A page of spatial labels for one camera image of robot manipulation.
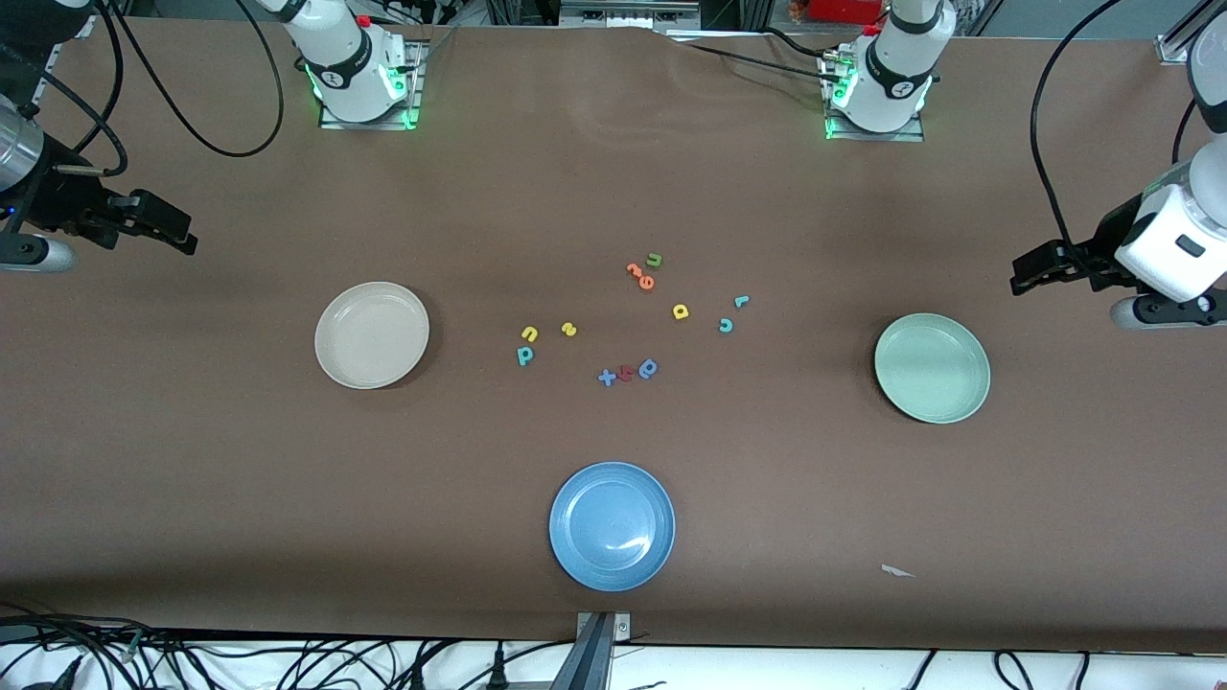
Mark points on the black aluminium post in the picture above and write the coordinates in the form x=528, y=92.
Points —
x=590, y=666

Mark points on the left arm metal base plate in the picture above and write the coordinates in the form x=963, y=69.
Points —
x=913, y=134

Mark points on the aluminium frame rack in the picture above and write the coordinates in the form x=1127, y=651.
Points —
x=623, y=11

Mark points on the blue round plate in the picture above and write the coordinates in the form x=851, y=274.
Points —
x=612, y=526

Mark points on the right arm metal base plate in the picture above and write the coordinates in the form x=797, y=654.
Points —
x=414, y=91

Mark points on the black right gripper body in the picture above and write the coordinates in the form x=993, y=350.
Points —
x=53, y=204

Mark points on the grey metal bracket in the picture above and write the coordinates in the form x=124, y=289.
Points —
x=618, y=628

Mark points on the green round plate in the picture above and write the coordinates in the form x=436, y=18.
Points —
x=932, y=368

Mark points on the brown table cover sheet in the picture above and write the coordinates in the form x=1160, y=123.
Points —
x=613, y=172

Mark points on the red box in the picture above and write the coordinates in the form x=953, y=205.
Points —
x=844, y=10

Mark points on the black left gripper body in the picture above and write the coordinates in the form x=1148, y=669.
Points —
x=1104, y=237

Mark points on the white paper scrap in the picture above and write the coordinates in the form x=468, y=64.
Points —
x=895, y=571

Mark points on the beige round plate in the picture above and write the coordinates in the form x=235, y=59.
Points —
x=372, y=335

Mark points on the blue foam letter a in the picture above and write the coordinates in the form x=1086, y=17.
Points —
x=648, y=369

